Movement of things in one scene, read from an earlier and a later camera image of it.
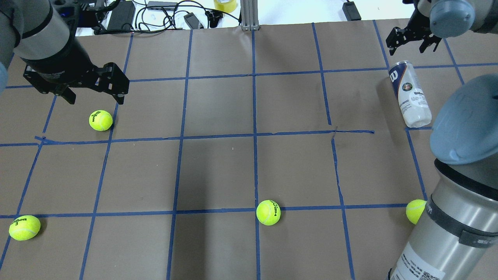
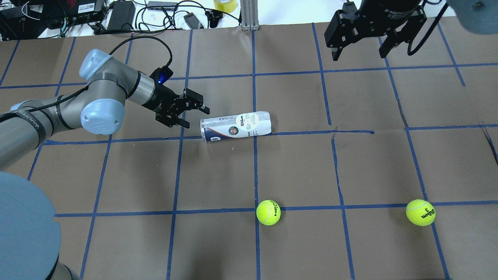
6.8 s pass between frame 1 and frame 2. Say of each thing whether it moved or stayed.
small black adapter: stayed
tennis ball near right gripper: stayed
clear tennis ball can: moved
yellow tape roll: stayed
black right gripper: moved
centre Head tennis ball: stayed
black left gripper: moved
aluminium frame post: stayed
